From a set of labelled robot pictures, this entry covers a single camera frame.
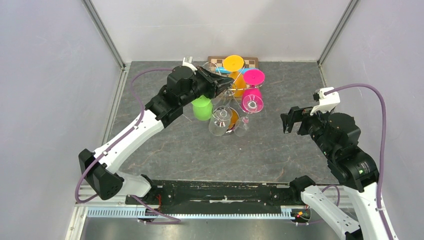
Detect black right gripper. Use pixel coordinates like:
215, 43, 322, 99
280, 101, 337, 158

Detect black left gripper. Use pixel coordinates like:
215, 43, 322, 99
179, 65, 235, 107

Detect chrome wine glass rack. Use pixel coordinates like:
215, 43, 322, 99
212, 73, 265, 135

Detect clear wine glass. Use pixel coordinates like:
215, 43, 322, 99
234, 114, 250, 137
208, 105, 232, 136

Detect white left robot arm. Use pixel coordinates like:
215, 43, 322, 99
78, 63, 234, 204

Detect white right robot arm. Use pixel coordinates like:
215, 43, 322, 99
280, 106, 397, 240

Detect orange plastic wine glass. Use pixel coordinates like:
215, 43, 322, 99
223, 55, 247, 98

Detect green plastic wine glass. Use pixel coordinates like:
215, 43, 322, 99
191, 95, 213, 121

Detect pink plastic wine glass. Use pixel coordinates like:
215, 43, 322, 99
241, 69, 265, 114

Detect clear wine glass front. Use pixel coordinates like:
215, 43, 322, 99
208, 105, 232, 136

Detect blue cylindrical tube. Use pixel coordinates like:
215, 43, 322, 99
215, 67, 256, 75

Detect wooden chess board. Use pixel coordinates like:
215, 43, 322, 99
205, 56, 259, 74

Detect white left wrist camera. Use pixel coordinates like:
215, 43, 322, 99
181, 56, 197, 72

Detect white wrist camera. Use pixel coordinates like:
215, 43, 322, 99
181, 56, 197, 72
310, 87, 341, 116

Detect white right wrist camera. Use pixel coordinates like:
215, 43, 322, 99
310, 87, 341, 116

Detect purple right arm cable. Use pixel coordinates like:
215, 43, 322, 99
294, 83, 395, 240

